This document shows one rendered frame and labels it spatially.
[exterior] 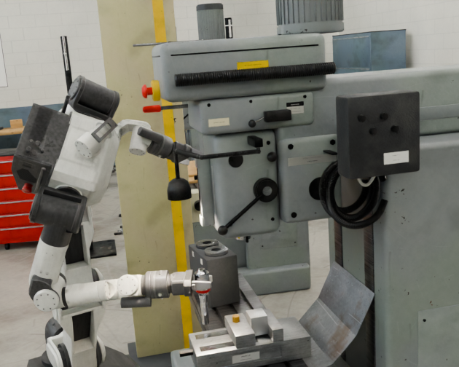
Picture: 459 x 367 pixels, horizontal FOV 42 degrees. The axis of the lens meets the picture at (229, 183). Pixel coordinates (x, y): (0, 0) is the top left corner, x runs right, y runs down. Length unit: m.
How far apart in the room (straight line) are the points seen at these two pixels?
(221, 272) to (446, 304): 0.79
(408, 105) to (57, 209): 1.03
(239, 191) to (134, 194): 1.87
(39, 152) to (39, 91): 8.89
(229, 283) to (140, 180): 1.45
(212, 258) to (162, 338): 1.75
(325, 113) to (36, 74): 9.24
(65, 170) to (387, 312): 1.07
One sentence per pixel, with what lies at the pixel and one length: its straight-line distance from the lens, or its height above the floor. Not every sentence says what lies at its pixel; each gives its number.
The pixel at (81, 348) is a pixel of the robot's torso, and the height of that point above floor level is 0.75.
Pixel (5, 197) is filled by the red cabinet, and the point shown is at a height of 0.57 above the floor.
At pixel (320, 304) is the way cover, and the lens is 2.17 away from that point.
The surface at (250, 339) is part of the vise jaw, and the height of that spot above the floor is 1.03.
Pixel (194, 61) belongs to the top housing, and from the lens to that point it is 1.63.
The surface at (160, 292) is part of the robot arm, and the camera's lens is 1.91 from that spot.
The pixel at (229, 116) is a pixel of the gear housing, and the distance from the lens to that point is 1.67.
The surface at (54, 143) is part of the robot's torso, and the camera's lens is 1.93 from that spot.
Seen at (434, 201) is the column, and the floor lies 1.39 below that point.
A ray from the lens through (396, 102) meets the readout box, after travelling 1.56.
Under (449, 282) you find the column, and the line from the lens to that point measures 1.94.
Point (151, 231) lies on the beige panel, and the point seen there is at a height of 0.84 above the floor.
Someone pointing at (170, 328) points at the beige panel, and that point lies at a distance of 3.85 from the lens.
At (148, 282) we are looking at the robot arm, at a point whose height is 1.16.
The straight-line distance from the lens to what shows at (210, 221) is 1.82.
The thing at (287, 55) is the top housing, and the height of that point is 1.83.
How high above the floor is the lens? 1.85
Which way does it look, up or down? 12 degrees down
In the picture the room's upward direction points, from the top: 4 degrees counter-clockwise
